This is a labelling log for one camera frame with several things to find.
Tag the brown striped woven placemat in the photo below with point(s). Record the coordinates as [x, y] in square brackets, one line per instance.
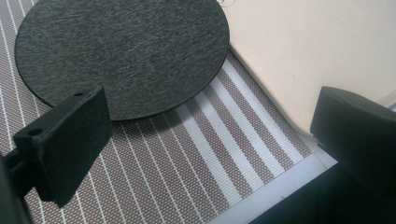
[174, 161]

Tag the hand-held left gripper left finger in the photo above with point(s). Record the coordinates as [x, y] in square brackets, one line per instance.
[67, 146]

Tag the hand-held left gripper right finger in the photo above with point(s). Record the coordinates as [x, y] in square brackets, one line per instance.
[355, 137]

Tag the round dark grey felt mat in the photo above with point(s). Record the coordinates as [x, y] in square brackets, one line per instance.
[124, 53]

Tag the cream rounded board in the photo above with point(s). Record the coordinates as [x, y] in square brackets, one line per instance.
[305, 53]

